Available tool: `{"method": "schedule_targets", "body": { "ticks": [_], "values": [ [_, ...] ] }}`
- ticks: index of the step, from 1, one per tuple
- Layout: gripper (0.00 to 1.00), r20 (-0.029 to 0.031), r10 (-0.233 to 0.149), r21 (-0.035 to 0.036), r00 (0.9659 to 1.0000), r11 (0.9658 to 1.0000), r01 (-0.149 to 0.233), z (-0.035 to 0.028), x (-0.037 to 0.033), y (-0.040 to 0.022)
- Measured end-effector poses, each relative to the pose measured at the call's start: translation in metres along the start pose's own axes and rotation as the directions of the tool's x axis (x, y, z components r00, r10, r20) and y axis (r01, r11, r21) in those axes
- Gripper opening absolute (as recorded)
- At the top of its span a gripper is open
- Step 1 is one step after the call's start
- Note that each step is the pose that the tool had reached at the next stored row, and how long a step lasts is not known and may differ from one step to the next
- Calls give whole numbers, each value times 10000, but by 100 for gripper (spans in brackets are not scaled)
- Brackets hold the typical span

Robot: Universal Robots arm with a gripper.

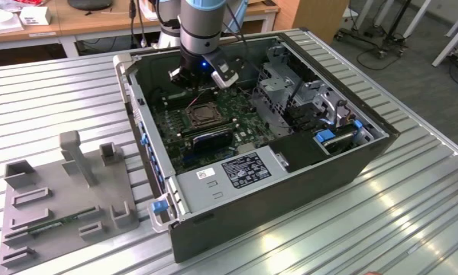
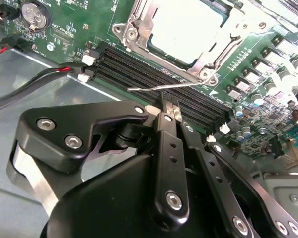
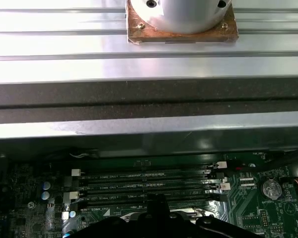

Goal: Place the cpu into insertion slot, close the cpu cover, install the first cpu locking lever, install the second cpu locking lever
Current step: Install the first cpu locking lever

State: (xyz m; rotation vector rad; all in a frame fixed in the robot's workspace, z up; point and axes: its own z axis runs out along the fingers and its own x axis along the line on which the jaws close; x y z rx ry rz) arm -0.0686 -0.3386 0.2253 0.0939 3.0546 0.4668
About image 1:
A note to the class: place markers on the small silver heatsink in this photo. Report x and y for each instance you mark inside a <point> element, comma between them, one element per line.
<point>246,147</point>

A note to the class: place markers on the black round pad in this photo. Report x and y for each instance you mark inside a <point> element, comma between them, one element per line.
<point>89,3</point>

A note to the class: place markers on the black PC case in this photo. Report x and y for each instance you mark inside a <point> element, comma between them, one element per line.
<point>270,215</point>

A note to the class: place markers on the silver CPU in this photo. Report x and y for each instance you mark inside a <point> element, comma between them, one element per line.
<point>205,114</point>

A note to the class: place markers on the white flat tray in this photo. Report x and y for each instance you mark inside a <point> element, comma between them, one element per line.
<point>0,21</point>

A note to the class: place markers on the white cardboard box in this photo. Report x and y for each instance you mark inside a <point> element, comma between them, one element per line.
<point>35,15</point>

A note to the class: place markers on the white table frame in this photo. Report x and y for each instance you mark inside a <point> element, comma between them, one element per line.
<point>448,48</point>

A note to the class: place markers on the green RAM stick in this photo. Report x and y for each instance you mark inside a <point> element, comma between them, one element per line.
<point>54,223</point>

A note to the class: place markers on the metal drive cage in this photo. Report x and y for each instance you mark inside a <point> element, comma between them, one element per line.
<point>278,86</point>

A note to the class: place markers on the small blue clip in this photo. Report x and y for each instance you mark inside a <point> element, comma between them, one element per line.
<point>356,124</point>

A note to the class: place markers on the hard disk in blue carrier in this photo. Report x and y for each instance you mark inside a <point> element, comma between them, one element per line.
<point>323,136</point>

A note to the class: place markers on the wooden desk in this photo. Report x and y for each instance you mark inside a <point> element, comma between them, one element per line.
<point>98,20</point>

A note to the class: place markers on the black wheeled stand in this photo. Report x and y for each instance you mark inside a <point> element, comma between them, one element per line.
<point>384,46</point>

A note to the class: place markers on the red white packet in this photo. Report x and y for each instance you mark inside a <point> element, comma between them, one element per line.
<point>30,2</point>

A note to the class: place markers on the metal locking lever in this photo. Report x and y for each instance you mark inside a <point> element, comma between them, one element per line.
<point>197,101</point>

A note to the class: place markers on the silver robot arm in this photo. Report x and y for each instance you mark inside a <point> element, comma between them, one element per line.
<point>199,28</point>

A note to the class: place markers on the black plastic shroud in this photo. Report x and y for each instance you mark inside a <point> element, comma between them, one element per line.
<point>297,151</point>

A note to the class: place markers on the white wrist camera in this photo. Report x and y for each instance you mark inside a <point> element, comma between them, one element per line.
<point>225,80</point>

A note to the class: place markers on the black graphics card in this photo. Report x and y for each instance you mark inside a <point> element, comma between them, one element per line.
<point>211,141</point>

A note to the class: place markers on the silver power supply unit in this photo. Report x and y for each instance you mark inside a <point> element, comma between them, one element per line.
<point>202,192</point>

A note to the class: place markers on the wooden cabinet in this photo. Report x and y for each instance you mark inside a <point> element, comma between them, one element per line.
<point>317,20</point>

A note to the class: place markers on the grey parts rack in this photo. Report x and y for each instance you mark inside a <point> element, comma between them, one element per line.
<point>61,200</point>

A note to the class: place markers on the blue case latch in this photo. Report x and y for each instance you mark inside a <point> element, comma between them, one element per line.
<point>158,206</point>

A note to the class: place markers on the green motherboard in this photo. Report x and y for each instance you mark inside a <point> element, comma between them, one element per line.
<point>251,126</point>

